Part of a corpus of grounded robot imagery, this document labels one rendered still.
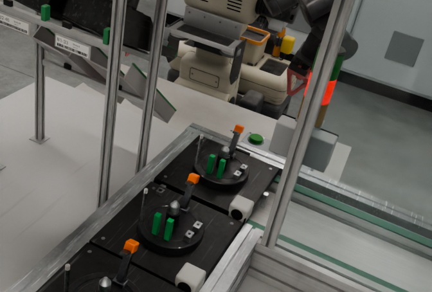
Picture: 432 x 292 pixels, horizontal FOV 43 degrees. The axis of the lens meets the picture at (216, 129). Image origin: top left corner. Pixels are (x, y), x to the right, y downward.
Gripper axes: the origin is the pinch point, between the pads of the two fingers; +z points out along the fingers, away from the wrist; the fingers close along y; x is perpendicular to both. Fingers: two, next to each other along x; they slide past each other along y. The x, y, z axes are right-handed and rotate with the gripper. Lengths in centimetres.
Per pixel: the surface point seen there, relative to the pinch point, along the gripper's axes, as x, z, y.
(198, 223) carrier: 3.5, 17.1, -41.9
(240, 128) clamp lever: 6.7, 12.4, -11.0
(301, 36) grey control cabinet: 16, 107, 279
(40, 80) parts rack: 58, 24, -18
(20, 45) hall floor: 186, 164, 170
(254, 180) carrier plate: -2.7, 20.5, -16.0
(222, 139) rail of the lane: 10.5, 25.1, -1.5
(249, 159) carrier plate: 1.1, 21.5, -8.3
